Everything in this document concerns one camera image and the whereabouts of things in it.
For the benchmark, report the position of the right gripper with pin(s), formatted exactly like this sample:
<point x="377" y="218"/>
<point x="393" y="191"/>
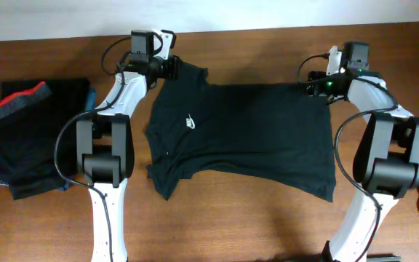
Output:
<point x="313" y="84"/>

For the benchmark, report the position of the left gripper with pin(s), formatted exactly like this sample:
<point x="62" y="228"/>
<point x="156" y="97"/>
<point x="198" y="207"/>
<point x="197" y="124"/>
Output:
<point x="174" y="67"/>

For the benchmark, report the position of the black nike t-shirt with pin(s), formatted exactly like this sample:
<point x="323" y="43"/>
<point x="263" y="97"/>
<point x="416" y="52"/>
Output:
<point x="271" y="131"/>

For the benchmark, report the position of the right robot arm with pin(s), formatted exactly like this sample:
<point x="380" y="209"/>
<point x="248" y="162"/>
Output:
<point x="386" y="164"/>

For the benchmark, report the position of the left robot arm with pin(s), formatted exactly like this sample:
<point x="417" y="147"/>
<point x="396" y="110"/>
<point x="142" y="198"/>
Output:
<point x="104" y="145"/>

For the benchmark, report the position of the black shorts red waistband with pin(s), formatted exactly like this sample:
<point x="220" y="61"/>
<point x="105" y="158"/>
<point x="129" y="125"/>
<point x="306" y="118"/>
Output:
<point x="32" y="114"/>

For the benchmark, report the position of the aluminium frame rail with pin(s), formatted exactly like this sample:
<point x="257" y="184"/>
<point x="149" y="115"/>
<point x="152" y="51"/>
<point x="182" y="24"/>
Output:
<point x="384" y="258"/>

